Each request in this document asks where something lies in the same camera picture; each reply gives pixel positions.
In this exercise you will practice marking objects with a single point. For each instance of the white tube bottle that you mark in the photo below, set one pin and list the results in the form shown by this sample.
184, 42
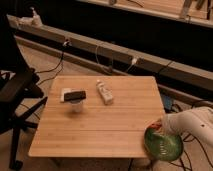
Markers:
105, 94

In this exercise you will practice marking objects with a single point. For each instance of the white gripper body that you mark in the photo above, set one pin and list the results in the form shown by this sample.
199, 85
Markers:
167, 124

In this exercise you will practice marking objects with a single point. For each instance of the green ceramic bowl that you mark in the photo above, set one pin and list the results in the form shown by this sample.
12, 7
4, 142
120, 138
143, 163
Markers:
162, 146

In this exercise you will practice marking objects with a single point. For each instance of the white card on table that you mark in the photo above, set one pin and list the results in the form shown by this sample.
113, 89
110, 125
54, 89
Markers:
63, 92

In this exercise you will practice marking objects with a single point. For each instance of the blue box on floor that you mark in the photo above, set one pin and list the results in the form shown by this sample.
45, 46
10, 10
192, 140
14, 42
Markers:
167, 101

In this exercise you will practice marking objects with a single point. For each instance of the wooden table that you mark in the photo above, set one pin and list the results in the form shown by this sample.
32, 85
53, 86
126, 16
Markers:
102, 131

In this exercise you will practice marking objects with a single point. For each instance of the clear plastic cup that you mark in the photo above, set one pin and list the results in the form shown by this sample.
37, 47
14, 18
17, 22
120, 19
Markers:
76, 106

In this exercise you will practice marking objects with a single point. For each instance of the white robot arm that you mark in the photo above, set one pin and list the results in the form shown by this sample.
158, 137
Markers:
197, 121

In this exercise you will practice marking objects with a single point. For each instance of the long wooden beam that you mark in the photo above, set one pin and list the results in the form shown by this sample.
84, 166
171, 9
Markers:
181, 72

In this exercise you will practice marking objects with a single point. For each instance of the black office chair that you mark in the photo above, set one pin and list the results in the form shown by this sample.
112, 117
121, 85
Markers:
17, 82

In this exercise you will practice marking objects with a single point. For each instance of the white spray bottle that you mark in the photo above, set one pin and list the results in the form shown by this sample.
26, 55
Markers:
36, 18

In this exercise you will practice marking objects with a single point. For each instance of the black block on cup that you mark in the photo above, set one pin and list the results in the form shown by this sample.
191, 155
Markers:
75, 95

